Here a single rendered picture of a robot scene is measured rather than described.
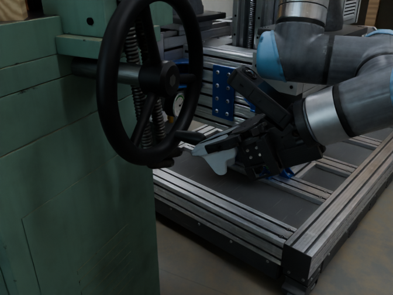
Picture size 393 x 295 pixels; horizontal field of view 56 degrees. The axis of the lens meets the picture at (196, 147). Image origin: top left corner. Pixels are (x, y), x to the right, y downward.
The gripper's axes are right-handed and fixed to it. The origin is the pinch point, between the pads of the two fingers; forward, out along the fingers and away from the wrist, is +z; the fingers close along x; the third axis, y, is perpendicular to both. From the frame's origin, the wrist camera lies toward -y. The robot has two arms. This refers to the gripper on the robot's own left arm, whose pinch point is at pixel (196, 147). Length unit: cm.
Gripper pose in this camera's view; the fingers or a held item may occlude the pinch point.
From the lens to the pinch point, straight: 63.4
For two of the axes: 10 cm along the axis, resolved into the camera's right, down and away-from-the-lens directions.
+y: 4.4, 8.8, 1.7
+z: -7.8, 2.8, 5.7
